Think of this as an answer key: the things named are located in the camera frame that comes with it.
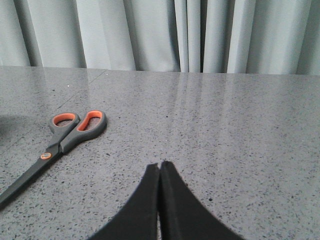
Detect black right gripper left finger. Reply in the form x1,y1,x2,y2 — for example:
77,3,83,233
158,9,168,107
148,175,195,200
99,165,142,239
90,163,160,240

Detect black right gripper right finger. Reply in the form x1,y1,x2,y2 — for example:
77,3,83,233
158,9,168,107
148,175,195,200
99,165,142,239
159,161,242,240

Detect grey curtain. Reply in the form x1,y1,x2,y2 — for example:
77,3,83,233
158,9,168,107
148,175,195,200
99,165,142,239
0,0,320,75

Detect grey orange scissors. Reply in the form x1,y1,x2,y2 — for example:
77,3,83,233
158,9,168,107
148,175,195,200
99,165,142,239
0,110,107,209

